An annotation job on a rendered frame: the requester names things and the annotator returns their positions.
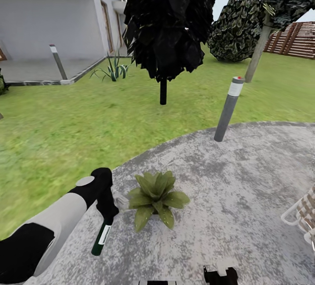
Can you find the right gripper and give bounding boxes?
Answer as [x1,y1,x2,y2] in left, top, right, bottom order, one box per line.
[204,267,238,285]

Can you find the insectifuge atomizer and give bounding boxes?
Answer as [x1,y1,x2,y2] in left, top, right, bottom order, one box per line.
[91,218,112,256]

